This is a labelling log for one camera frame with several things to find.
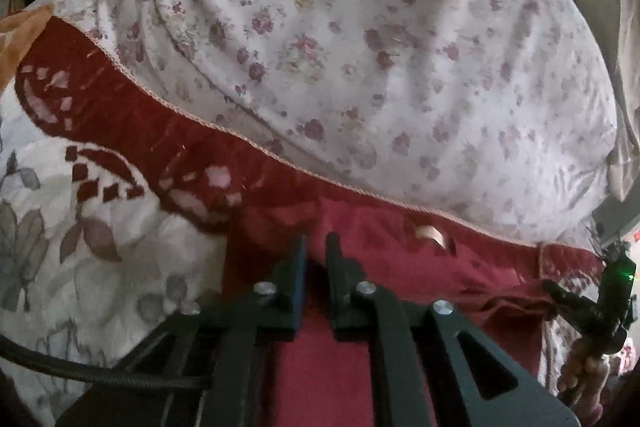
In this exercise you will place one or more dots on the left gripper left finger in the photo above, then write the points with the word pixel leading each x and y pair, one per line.
pixel 201 369

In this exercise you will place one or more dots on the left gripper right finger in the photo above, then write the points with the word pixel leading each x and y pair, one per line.
pixel 429 364

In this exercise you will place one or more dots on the dark red sweater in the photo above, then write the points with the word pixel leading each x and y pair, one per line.
pixel 316 380

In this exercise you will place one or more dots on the person's right hand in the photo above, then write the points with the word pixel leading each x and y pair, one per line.
pixel 592 380

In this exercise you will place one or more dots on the floral fleece blanket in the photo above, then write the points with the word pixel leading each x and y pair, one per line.
pixel 115 214

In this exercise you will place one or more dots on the rose print duvet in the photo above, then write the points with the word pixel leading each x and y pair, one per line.
pixel 499 111

